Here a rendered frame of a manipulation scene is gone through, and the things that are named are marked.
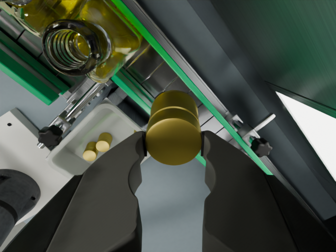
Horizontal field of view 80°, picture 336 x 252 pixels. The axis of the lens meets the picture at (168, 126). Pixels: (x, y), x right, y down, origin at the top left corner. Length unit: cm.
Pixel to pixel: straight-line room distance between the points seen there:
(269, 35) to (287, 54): 2
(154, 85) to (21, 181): 45
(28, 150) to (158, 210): 44
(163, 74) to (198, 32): 18
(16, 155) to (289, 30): 63
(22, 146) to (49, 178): 12
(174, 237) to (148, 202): 21
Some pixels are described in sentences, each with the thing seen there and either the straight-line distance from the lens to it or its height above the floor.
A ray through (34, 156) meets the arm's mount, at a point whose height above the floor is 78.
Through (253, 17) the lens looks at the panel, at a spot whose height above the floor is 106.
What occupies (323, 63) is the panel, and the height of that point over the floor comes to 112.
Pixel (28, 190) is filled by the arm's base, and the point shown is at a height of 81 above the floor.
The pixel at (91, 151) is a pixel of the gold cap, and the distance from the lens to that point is 54.
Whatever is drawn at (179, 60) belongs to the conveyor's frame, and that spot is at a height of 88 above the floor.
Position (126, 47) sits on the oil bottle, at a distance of 18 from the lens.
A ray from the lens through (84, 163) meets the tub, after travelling 61.
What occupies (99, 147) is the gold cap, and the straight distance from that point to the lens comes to 53.
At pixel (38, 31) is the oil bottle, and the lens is 20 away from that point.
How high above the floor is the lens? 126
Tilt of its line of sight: 64 degrees down
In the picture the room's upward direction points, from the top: 166 degrees clockwise
